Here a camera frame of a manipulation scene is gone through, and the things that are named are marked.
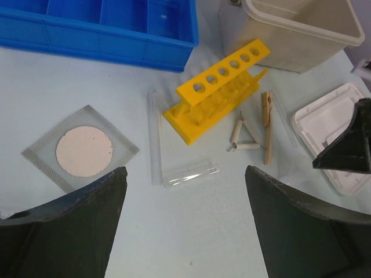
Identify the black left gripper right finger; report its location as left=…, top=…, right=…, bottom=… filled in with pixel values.
left=245, top=166, right=370, bottom=277

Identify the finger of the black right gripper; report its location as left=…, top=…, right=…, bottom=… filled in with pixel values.
left=312, top=98, right=370, bottom=173

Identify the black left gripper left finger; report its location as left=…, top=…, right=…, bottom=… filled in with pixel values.
left=1, top=167, right=128, bottom=277

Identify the clear glass test tube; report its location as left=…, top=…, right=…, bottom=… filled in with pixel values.
left=163, top=159, right=219, bottom=186
left=164, top=165, right=220, bottom=187
left=274, top=93, right=299, bottom=148
left=148, top=91, right=163, bottom=185

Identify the white plastic lid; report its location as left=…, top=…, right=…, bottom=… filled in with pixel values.
left=291, top=82, right=370, bottom=196

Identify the clay pipe triangle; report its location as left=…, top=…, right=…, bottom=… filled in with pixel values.
left=227, top=110, right=266, bottom=152

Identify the wooden test tube holder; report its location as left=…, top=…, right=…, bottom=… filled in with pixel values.
left=261, top=91, right=273, bottom=166

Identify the beige plastic storage box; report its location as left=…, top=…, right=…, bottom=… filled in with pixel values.
left=218, top=0, right=365, bottom=73

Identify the yellow test tube rack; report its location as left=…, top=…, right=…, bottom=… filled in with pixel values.
left=163, top=39, right=270, bottom=145

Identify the blue plastic divided bin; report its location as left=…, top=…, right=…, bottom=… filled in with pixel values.
left=1, top=0, right=199, bottom=72

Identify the wire gauze with ceramic centre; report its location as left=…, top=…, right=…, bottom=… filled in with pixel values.
left=22, top=105, right=139, bottom=193

